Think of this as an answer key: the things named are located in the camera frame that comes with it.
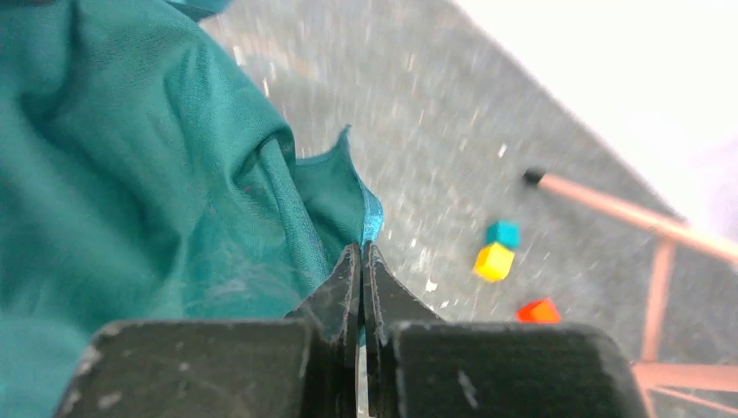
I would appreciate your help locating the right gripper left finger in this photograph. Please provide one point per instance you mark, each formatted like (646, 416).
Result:
(302, 365)

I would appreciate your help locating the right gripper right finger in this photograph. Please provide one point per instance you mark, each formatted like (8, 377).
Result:
(419, 365)

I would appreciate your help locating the teal cloth napkin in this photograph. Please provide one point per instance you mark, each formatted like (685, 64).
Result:
(144, 175)

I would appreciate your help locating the yellow cube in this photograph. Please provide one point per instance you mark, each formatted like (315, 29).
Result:
(493, 262)

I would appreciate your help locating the red cube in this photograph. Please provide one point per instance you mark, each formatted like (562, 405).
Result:
(541, 311)

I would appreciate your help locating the teal cube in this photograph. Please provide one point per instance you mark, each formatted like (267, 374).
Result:
(506, 233)

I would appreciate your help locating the pink music stand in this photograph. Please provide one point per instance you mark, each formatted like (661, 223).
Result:
(669, 379)

